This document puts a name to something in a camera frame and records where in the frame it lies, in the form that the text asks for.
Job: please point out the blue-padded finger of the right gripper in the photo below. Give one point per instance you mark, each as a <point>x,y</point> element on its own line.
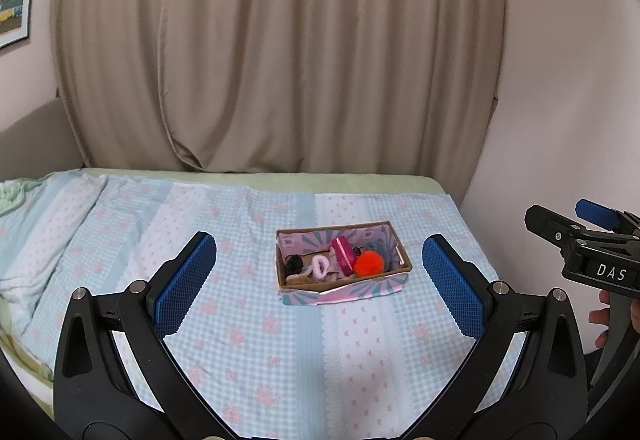
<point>601,216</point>

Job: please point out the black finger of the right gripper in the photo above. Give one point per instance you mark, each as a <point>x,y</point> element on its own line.
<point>551,226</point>

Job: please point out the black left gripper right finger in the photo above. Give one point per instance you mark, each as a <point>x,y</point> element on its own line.
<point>524,377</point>

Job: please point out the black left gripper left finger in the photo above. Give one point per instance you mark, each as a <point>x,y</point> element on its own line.
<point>114,376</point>

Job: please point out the black scrunchie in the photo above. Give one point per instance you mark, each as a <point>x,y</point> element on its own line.
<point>293,265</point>

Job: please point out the brown plush hair clip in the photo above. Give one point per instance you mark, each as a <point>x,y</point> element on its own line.
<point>299,280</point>

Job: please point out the pink fabric garment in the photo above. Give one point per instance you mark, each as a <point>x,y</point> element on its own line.
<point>335,273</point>

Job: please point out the person's right hand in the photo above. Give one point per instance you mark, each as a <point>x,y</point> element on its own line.
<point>603,316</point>

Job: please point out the blue checkered floral blanket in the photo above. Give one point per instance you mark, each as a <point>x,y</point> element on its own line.
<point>358,370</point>

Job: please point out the patterned cardboard box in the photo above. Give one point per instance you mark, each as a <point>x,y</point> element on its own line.
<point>380,237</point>

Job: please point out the green mattress sheet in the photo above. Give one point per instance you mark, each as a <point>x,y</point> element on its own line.
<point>250,180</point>

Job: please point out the beige curtain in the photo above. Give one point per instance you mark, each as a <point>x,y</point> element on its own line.
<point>404,87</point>

